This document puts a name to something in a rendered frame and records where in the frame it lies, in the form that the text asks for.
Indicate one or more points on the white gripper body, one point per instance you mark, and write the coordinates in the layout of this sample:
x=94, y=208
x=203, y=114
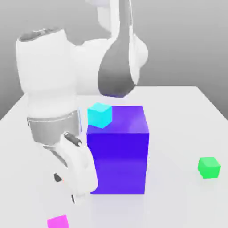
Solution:
x=80, y=171

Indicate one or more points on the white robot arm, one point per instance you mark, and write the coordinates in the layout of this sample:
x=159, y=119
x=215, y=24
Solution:
x=53, y=74

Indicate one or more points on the small magenta cube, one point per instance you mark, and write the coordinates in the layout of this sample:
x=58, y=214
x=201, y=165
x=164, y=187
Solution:
x=58, y=222

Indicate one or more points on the small cyan cube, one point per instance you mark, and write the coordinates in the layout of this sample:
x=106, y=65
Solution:
x=99, y=115

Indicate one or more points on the small green cube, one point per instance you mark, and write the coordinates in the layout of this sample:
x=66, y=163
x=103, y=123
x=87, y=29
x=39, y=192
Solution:
x=209, y=168

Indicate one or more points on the large blue box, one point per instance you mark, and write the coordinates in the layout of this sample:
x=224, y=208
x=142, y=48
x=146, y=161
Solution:
x=119, y=160

